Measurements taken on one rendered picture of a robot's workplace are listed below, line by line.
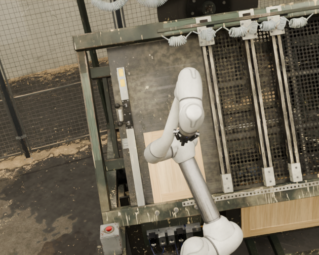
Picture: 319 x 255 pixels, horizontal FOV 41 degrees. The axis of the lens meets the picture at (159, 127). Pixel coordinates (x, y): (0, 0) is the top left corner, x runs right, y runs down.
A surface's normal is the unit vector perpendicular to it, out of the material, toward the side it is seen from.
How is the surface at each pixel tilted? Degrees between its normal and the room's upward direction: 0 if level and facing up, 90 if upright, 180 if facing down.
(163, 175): 59
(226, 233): 51
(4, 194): 0
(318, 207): 90
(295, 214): 90
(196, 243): 6
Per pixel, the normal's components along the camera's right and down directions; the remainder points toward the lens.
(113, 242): 0.10, 0.52
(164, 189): 0.02, 0.00
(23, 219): -0.12, -0.84
